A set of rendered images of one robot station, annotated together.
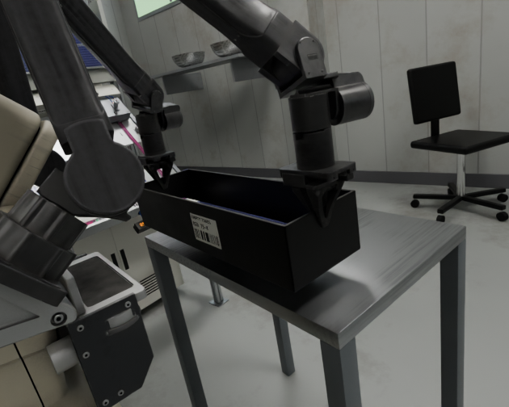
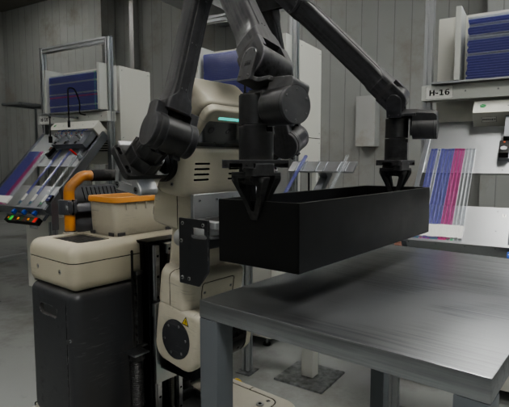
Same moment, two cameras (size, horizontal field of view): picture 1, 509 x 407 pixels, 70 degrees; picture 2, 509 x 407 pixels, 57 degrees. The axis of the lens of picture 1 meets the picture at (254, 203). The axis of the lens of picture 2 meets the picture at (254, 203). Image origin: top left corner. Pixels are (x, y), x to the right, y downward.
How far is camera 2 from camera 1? 94 cm
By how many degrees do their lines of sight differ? 76
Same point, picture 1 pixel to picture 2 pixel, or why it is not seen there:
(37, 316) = (132, 185)
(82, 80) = (173, 81)
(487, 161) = not seen: outside the picture
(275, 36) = (240, 48)
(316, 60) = (248, 66)
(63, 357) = (177, 235)
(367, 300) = (247, 308)
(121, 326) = (195, 236)
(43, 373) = not seen: hidden behind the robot
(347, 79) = (279, 82)
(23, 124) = (196, 104)
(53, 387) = not seen: hidden behind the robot
